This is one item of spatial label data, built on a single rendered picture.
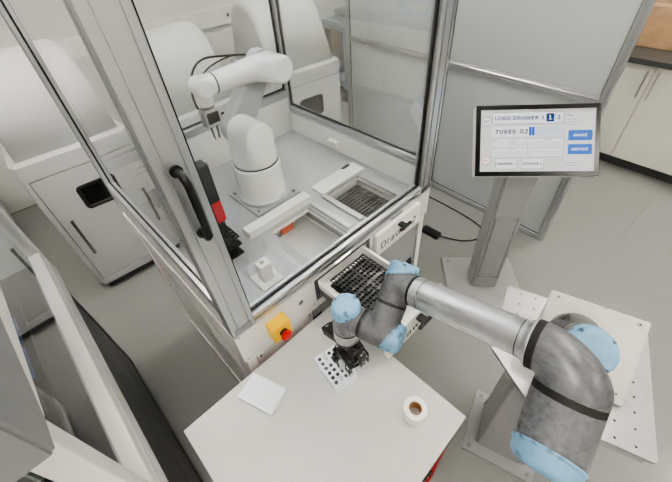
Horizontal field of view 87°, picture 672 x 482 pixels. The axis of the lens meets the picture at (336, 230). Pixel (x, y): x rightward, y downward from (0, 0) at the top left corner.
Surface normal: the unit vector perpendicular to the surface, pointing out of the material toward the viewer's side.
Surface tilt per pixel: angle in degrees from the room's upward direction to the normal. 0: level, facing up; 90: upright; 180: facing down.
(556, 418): 45
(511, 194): 90
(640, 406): 0
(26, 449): 90
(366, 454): 0
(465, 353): 0
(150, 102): 90
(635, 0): 90
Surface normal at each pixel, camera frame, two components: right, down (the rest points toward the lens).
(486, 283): -0.07, 0.69
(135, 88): 0.70, 0.45
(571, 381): -0.51, -0.36
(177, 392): -0.06, -0.73
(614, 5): -0.75, 0.48
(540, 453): -0.69, -0.20
